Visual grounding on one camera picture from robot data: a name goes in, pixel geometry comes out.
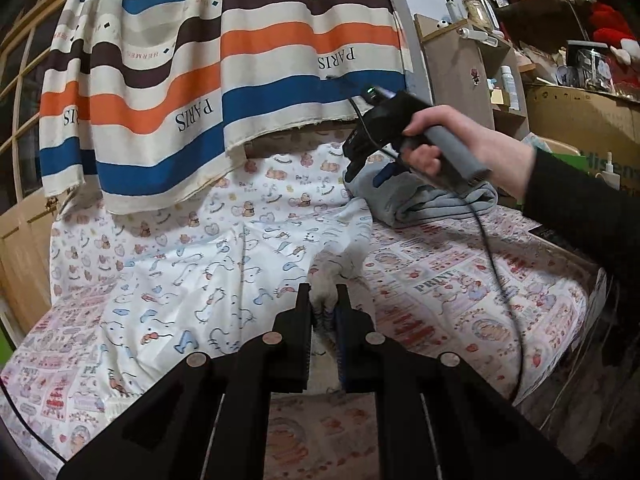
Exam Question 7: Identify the white cartoon print pants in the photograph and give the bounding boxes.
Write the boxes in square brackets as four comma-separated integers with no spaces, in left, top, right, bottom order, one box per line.
[96,194,377,401]

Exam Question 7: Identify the person right forearm black sleeve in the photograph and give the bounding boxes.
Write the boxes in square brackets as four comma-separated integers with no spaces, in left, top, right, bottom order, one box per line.
[524,151,639,323]

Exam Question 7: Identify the person right hand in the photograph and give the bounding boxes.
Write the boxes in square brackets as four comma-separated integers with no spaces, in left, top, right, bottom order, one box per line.
[402,105,536,202]

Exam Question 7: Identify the wooden side cabinet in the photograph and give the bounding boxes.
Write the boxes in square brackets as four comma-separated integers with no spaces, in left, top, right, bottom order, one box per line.
[414,14,529,140]

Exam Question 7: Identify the white spray bottle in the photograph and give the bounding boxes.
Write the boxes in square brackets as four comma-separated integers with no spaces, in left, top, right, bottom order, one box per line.
[500,65,521,110]

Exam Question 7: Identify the glass jar on cabinet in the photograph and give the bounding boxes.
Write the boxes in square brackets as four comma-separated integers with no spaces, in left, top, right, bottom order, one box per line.
[462,0,500,34]

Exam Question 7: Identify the patterned bed sheet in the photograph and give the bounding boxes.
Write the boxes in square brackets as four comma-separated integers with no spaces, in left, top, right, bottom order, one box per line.
[1,130,592,479]

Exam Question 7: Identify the large cardboard box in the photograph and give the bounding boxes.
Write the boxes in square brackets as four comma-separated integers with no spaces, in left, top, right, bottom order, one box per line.
[526,86,639,195]

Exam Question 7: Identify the striped hanging curtain cloth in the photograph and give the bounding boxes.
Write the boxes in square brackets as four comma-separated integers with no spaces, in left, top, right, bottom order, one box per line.
[39,0,410,214]

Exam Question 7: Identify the wooden glass panel door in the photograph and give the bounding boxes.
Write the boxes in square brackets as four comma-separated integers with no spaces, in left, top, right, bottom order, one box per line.
[1,0,65,334]

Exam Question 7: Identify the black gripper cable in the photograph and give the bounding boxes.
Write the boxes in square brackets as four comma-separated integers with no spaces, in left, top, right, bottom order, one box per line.
[347,95,526,406]

